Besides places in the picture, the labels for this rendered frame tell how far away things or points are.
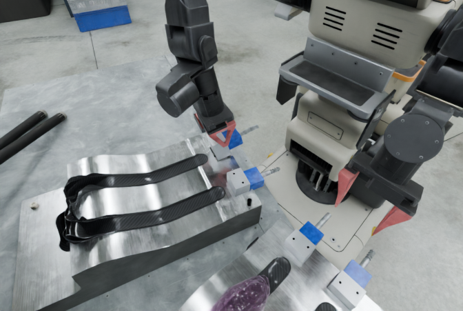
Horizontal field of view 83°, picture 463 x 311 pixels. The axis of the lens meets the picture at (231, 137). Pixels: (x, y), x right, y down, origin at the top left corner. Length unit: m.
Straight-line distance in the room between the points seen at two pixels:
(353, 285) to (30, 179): 0.84
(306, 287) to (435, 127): 0.37
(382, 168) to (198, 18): 0.37
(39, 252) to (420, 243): 1.68
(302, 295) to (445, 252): 1.36
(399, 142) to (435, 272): 1.46
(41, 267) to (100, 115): 0.52
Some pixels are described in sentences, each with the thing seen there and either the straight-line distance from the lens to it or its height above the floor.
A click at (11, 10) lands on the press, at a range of 4.49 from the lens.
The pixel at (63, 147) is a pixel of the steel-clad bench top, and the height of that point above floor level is 0.80.
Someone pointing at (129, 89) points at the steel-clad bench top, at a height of 0.80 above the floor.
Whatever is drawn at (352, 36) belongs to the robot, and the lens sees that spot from 0.71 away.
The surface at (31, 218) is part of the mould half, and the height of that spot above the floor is 0.86.
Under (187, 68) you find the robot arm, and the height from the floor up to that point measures 1.15.
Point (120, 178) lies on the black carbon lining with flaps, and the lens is 0.66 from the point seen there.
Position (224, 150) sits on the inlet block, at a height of 0.92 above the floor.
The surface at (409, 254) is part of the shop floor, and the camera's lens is 1.76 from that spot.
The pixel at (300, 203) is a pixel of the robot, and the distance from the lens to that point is 1.34.
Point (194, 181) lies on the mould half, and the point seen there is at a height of 0.89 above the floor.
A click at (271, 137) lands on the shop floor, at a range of 1.96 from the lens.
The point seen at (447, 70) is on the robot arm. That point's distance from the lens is 0.43.
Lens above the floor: 1.41
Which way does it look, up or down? 47 degrees down
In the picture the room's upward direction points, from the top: straight up
